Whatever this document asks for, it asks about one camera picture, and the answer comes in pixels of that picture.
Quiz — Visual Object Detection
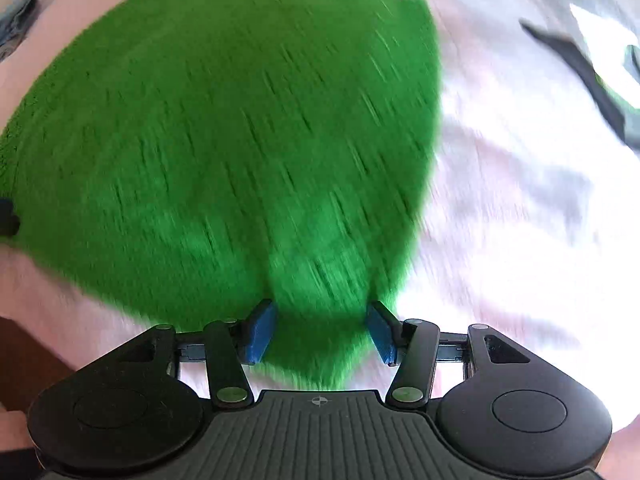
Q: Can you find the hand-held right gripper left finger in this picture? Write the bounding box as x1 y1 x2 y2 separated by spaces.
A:
120 299 277 408

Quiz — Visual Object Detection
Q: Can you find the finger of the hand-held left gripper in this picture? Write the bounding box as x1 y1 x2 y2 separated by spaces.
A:
0 198 21 237

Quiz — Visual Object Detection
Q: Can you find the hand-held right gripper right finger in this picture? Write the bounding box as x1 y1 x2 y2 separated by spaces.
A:
366 301 534 408

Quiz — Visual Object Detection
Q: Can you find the green knitted sweater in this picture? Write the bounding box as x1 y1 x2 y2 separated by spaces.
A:
0 0 444 392

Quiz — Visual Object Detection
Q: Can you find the blue denim garment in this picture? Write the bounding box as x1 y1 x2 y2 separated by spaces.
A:
0 0 39 64

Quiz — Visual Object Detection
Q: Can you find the grey garment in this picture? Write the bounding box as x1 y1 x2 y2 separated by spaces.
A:
519 5 640 152

